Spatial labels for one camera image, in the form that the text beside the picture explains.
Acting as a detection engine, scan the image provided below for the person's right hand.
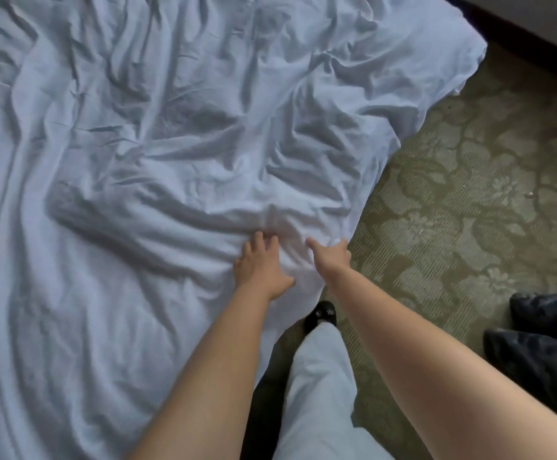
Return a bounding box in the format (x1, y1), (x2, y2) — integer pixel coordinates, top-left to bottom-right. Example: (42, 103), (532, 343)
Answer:
(305, 236), (353, 286)

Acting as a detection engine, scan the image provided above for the person's left hand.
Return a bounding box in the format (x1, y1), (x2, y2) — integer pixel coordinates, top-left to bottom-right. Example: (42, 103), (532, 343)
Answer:
(232, 231), (297, 303)

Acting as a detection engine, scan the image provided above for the white duvet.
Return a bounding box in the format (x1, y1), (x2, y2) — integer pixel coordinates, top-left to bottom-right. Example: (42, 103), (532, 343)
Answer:
(0, 0), (488, 460)

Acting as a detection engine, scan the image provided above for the person's right forearm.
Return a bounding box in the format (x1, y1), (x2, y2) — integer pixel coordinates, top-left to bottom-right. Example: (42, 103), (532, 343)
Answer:
(328, 268), (557, 460)

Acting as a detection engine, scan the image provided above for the person's left forearm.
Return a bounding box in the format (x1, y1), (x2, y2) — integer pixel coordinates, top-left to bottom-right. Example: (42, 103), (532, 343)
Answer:
(125, 287), (275, 460)

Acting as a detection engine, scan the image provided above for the person's black right shoe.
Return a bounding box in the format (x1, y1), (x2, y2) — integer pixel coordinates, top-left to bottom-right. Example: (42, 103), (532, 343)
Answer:
(303, 300), (339, 334)

